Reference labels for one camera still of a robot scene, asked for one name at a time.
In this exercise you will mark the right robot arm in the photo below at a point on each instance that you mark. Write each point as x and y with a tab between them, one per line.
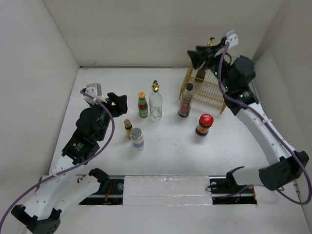
286	164

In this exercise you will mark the small brown bottle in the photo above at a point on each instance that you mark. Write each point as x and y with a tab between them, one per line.
128	127

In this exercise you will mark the black cap vinegar bottle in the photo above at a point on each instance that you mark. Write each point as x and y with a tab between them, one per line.
186	99

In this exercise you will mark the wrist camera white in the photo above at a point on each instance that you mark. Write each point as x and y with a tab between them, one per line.
94	90
231	39

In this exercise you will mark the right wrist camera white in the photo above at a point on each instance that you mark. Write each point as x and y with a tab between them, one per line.
231	39

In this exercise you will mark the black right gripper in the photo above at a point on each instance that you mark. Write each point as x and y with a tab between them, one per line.
204	52

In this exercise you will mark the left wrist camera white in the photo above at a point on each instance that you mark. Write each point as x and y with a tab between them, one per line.
94	90

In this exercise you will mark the dark liquid oil bottle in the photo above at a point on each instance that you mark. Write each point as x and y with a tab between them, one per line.
200	75

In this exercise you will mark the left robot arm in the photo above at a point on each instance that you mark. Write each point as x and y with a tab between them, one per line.
42	214

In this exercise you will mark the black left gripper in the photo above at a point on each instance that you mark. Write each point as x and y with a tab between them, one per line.
119	107

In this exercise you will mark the silver lid spice jar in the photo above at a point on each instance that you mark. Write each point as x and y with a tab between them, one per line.
136	135

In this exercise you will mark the gold wire basket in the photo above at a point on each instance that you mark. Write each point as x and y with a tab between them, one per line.
208	92

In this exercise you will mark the red lid sauce jar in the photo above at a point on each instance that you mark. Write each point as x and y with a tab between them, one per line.
204	124

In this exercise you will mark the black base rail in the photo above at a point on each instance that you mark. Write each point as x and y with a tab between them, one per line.
169	190

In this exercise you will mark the yellow cap sauce bottle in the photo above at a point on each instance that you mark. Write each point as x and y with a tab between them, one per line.
142	105

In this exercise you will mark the clear glass oil bottle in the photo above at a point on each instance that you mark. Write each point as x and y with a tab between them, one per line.
155	102

